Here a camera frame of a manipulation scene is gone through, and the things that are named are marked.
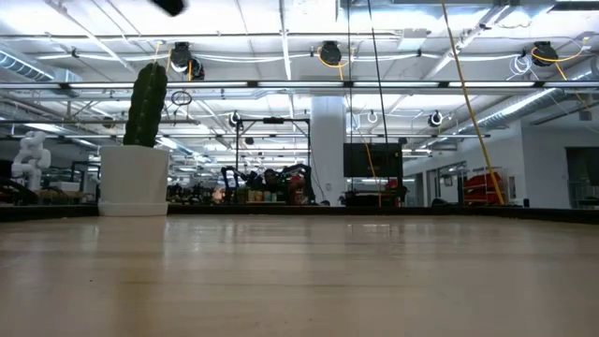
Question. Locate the black aluminium table frame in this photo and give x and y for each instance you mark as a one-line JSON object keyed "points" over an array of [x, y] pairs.
{"points": [[421, 213]]}

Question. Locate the green cactus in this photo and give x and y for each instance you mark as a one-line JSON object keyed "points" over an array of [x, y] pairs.
{"points": [[146, 107]]}

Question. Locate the red storage bin rack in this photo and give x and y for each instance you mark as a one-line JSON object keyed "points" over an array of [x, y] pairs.
{"points": [[482, 185]]}

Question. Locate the white square pillar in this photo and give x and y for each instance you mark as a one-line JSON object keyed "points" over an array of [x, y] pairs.
{"points": [[327, 150]]}

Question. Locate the black wall screen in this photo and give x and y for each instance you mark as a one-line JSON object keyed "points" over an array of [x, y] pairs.
{"points": [[373, 160]]}

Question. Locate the white hexagonal plant pot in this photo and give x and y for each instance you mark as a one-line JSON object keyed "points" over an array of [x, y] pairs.
{"points": [[133, 180]]}

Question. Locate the white robot figure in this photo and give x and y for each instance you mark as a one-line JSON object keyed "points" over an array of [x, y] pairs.
{"points": [[30, 156]]}

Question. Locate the person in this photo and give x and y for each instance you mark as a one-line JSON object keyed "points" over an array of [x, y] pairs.
{"points": [[272, 178]]}

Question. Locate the black background rig frame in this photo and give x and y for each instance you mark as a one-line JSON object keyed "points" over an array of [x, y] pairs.
{"points": [[273, 120]]}

